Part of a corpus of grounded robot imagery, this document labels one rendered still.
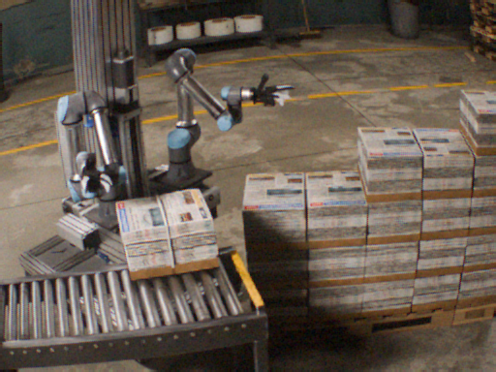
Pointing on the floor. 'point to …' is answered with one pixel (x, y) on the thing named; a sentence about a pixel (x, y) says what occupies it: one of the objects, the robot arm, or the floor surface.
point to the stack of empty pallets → (485, 41)
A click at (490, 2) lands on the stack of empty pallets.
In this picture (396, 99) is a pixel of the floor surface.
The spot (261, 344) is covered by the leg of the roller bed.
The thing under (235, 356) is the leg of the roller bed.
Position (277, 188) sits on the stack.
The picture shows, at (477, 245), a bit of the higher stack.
